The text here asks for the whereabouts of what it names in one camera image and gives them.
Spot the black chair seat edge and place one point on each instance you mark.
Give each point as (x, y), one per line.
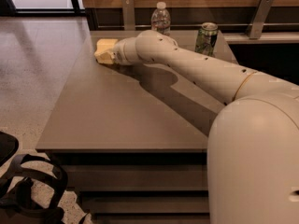
(9, 145)

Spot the metal wall bracket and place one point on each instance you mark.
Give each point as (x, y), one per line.
(128, 13)
(255, 28)

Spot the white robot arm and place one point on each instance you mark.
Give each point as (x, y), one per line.
(253, 144)

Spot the dark window frame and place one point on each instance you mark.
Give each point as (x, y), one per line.
(42, 3)

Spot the left metal wall bracket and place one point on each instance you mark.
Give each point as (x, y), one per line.
(128, 13)

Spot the low grey side shelf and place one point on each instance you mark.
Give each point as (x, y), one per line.
(265, 38)

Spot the clear plastic water bottle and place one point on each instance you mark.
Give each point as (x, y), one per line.
(160, 19)

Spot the yellow sponge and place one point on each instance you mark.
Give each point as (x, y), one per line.
(105, 44)

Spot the right metal wall bracket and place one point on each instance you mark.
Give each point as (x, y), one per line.
(255, 28)

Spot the green soda can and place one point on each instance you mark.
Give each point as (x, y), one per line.
(206, 39)

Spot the black bag with straps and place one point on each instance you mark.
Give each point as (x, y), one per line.
(16, 203)

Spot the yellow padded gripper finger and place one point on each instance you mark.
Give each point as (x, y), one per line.
(104, 56)

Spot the grey drawer table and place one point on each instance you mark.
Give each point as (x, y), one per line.
(132, 140)

